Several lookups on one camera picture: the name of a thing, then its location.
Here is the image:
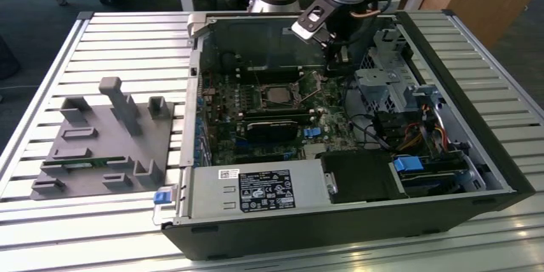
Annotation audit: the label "metal socket cover frame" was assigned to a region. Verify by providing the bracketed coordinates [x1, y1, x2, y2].
[293, 69, 331, 109]

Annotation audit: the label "CPU with silver top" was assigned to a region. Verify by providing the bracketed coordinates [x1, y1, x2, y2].
[267, 87, 294, 103]

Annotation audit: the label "RAM slot white clips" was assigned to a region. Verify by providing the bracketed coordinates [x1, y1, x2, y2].
[241, 67, 305, 73]
[245, 112, 311, 118]

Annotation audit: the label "silver drive cage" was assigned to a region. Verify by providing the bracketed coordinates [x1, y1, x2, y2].
[355, 28, 443, 120]

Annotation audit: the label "green motherboard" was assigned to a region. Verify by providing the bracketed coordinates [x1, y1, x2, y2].
[199, 68, 357, 168]

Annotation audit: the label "black graphics card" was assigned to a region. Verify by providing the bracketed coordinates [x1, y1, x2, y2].
[245, 119, 299, 144]

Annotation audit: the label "silver case corner latch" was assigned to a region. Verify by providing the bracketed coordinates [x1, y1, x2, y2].
[187, 13, 214, 39]

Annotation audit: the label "silver finned heatsink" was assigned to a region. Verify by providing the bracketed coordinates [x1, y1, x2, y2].
[305, 143, 333, 160]

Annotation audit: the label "blue drive carrier latch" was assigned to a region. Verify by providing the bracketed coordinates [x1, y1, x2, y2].
[394, 155, 426, 174]

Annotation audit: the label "black plastic shroud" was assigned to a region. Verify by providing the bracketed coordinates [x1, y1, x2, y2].
[321, 152, 405, 204]

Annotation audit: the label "silver power supply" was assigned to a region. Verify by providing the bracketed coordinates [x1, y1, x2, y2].
[181, 159, 339, 222]

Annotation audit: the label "black PC case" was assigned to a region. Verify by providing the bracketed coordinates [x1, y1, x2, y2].
[159, 9, 537, 260]

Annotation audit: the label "grey parts rack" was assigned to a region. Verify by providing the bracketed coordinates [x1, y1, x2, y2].
[33, 76, 178, 201]

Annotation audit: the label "blue case latch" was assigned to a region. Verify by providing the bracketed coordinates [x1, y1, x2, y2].
[154, 189, 173, 205]

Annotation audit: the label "green RAM stick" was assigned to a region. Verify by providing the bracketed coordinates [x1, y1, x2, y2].
[63, 156, 129, 169]

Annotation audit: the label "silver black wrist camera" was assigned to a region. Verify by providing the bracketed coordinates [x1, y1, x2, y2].
[291, 0, 342, 48]

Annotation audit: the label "black cable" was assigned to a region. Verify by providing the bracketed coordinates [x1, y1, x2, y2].
[342, 111, 395, 154]

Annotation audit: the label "yellow red wire bundle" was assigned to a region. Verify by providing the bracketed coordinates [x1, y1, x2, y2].
[403, 120, 447, 152]

